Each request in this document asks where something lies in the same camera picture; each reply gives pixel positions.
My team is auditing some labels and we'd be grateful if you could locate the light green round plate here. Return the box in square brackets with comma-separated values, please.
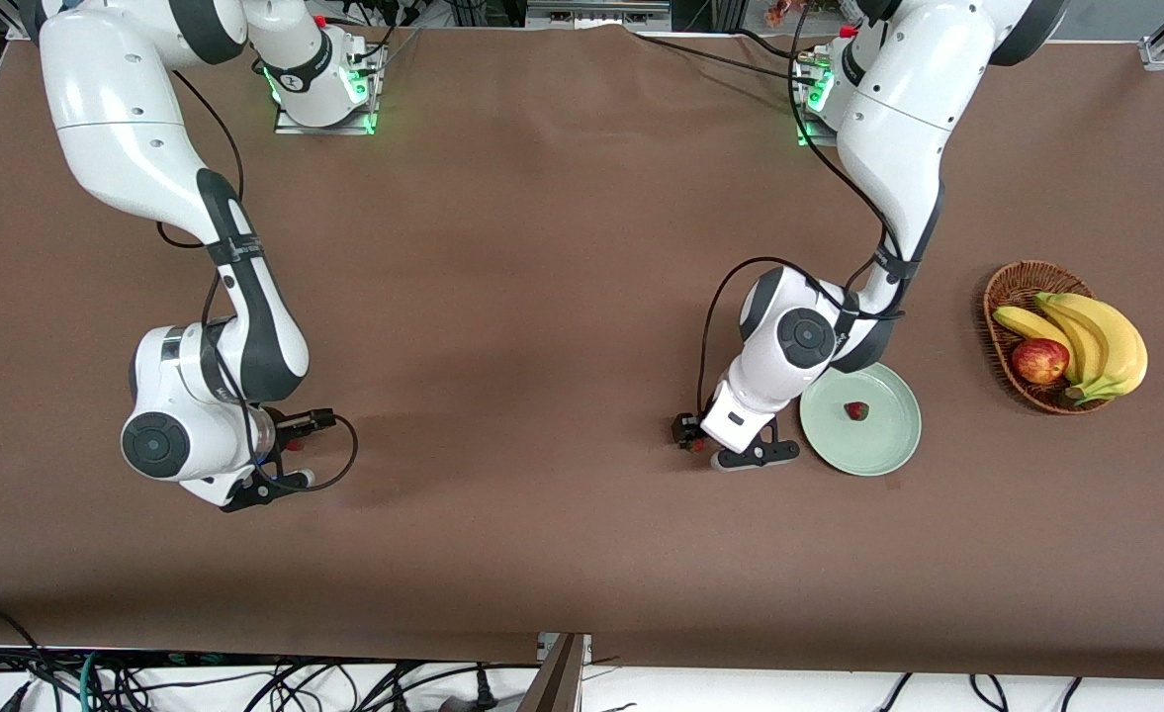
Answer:
[799, 361, 924, 478]

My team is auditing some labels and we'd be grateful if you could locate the brown tablecloth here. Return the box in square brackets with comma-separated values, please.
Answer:
[0, 18, 1164, 681]

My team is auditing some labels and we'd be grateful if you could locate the small yellow banana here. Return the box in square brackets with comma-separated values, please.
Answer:
[993, 306, 1083, 393]

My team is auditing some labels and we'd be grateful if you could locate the red apple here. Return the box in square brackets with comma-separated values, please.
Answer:
[1011, 337, 1072, 387]

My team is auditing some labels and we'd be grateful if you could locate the brown wicker basket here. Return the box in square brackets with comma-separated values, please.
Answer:
[983, 260, 1122, 416]

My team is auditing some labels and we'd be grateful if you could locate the grey device box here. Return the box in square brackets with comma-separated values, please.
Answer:
[525, 0, 673, 32]

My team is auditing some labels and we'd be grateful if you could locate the large yellow banana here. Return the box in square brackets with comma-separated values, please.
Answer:
[1036, 291, 1149, 407]

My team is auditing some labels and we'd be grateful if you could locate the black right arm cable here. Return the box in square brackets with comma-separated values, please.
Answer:
[153, 67, 360, 495]

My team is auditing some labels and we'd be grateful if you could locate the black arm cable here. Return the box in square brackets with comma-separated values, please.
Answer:
[696, 0, 912, 422]
[153, 67, 360, 495]

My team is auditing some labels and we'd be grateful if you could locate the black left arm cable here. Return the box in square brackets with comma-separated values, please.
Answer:
[696, 0, 912, 422]

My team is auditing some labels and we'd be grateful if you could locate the brown frame post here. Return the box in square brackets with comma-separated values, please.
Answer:
[516, 633, 593, 712]

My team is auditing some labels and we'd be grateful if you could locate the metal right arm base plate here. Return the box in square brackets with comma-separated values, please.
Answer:
[274, 44, 378, 136]

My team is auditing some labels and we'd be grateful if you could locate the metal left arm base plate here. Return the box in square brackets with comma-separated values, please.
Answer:
[794, 57, 846, 149]

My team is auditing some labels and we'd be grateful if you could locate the long black table cable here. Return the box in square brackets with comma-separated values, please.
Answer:
[629, 32, 812, 84]

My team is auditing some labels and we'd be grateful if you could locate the short black table cable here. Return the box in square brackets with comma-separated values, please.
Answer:
[730, 27, 806, 62]

